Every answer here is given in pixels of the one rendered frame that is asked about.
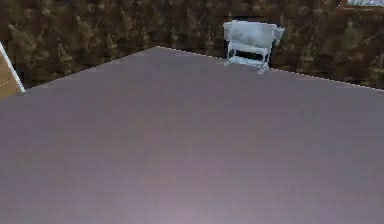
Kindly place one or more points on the window with brown frame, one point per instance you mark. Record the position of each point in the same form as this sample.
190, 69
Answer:
365, 3

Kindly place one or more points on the brown door with white edge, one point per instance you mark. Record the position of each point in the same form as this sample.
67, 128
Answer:
7, 78

